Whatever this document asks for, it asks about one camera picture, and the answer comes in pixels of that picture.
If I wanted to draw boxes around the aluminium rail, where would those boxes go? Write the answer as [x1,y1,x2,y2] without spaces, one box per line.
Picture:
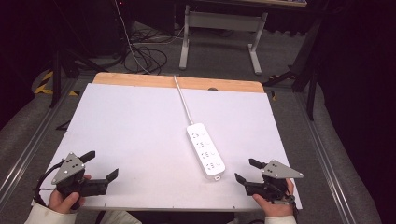
[0,77,78,203]
[293,92,357,224]

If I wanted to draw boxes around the person's left hand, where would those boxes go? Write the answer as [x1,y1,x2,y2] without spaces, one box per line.
[48,174,92,215]

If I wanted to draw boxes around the white power strip cable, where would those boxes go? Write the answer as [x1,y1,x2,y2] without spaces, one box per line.
[173,75,195,126]

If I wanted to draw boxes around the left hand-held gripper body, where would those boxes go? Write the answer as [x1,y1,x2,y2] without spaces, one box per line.
[50,151,109,210]

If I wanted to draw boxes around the white metal desk frame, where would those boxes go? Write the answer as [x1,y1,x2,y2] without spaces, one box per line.
[178,4,269,76]

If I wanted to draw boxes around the person's right hand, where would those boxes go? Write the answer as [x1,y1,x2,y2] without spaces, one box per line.
[251,178,296,218]

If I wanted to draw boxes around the white board sheet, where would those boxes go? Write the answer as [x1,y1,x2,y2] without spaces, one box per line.
[31,82,304,213]

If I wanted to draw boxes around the yellow black floor tape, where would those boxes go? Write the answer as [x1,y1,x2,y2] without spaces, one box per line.
[33,70,79,97]

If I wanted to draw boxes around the black floor cables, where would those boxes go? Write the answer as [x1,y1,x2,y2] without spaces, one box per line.
[123,29,169,76]

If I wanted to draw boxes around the thin white floor cable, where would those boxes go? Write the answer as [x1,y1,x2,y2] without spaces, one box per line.
[113,0,151,75]

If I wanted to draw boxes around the person's white clothing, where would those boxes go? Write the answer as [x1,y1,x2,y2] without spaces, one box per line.
[98,210,143,224]

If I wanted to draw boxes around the black metal stand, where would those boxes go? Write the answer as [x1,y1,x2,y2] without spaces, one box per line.
[262,18,323,121]
[49,46,108,109]

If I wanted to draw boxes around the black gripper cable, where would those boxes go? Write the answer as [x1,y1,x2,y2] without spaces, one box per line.
[33,161,65,207]

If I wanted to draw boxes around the white power strip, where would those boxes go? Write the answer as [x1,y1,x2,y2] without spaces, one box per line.
[186,122,227,182]

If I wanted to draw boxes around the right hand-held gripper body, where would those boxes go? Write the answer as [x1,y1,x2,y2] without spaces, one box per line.
[244,160,304,205]

